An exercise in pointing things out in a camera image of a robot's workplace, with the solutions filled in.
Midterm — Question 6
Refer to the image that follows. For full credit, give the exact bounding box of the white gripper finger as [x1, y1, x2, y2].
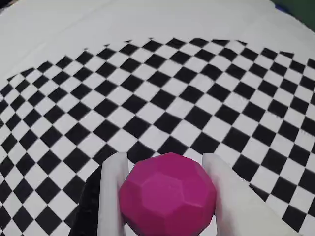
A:
[202, 152, 300, 236]
[97, 151, 129, 236]

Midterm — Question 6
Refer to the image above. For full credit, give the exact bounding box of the white checkerboard paper mat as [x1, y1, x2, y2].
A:
[0, 0, 315, 236]

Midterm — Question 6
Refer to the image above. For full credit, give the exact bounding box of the pink faceted ball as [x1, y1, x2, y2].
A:
[119, 152, 217, 235]

